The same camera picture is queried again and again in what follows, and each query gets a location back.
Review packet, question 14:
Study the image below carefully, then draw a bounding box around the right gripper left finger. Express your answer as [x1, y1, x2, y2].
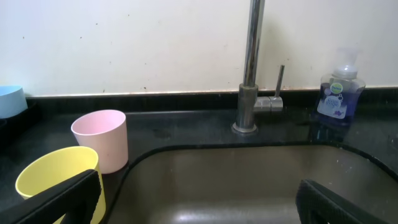
[0, 169, 102, 224]

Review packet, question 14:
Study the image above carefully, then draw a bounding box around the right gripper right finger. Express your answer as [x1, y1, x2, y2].
[295, 179, 391, 224]

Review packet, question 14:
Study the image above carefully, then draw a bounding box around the yellow cup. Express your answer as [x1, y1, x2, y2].
[14, 146, 106, 224]

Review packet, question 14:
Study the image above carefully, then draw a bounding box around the pink cup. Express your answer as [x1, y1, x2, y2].
[70, 109, 129, 174]

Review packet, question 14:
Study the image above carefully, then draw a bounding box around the steel sink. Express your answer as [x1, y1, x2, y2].
[105, 143, 398, 224]

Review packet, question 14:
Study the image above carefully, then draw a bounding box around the blue soap bottle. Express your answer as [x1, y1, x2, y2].
[316, 46, 367, 125]

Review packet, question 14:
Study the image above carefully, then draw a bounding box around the blue cup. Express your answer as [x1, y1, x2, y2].
[0, 85, 29, 119]

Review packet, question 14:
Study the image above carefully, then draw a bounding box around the steel tap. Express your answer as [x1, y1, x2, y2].
[231, 0, 286, 135]

